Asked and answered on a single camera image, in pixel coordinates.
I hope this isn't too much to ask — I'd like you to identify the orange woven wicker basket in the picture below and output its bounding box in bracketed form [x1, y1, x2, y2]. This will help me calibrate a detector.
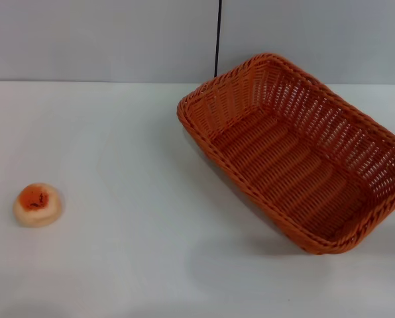
[176, 52, 395, 256]

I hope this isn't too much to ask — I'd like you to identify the round bun with orange glaze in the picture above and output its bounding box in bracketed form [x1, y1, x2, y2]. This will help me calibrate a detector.
[13, 182, 66, 229]

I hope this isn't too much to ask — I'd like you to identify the black vertical wall strip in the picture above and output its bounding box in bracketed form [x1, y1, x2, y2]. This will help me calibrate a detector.
[213, 0, 223, 78]

